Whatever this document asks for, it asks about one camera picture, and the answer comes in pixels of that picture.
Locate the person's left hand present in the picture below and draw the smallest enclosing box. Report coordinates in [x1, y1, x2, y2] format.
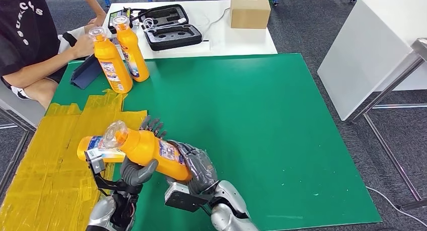
[87, 14, 107, 27]

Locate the brown cardboard box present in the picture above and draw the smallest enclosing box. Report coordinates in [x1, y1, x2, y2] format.
[230, 0, 272, 30]

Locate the white floor cable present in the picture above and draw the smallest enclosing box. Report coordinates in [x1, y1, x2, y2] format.
[365, 187, 427, 228]

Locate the green table mat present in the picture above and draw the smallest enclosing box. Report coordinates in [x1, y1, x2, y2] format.
[50, 53, 383, 231]

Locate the blue tablet case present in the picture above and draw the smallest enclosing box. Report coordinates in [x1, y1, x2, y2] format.
[70, 54, 103, 90]

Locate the grey metal bench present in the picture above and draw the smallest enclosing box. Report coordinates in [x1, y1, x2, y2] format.
[0, 86, 46, 197]

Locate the person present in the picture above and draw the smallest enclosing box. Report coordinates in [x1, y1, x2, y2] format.
[0, 0, 107, 110]

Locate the black foam-lined case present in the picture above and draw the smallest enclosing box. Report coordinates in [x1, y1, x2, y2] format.
[138, 4, 203, 52]

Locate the white side table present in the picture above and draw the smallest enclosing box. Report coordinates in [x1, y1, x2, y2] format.
[317, 0, 427, 122]

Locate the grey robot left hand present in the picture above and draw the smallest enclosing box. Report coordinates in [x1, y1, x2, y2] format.
[120, 115, 168, 187]

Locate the person's right hand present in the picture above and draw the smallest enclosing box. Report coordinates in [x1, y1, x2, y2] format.
[72, 34, 96, 59]

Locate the metal table frame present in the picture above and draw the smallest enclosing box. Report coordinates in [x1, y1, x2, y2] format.
[348, 37, 427, 213]

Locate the orange detergent bottle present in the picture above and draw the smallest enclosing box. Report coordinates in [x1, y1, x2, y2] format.
[77, 135, 127, 164]
[111, 16, 150, 83]
[102, 120, 193, 183]
[88, 26, 133, 94]

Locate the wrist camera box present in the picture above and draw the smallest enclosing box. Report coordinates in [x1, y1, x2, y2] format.
[164, 182, 218, 213]
[84, 148, 143, 195]

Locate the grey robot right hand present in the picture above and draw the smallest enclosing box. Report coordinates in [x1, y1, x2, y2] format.
[166, 140, 219, 195]

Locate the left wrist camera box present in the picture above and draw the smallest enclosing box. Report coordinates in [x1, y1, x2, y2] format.
[84, 148, 143, 195]

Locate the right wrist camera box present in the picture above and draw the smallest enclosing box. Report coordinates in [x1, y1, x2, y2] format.
[164, 182, 218, 213]

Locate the yellow taped cardboard sheet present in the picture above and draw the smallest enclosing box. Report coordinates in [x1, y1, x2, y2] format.
[0, 89, 149, 231]

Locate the black handheld controller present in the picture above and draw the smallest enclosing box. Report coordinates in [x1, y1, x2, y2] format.
[107, 8, 134, 35]

